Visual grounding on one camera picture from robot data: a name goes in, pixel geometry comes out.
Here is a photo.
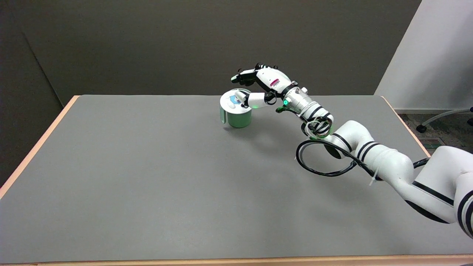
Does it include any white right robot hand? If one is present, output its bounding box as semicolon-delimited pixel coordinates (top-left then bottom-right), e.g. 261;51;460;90
231;64;298;110

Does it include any white cup lid with figurine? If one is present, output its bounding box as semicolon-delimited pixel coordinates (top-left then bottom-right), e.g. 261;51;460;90
220;91;255;112

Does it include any grey office chair base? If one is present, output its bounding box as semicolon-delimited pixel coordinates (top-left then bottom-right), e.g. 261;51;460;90
416;107;473;133

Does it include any floor vent grille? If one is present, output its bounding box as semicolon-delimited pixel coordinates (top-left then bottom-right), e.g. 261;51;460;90
419;137;446;150

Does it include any green cup with handle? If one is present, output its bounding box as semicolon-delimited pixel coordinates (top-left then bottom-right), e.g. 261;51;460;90
220;88;255;129

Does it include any coiled thin wire bundle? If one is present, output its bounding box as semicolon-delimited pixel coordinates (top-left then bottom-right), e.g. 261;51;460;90
304;116;333;139

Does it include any black looping robot cable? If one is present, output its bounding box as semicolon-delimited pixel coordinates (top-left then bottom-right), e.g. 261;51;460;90
296;140;431;181

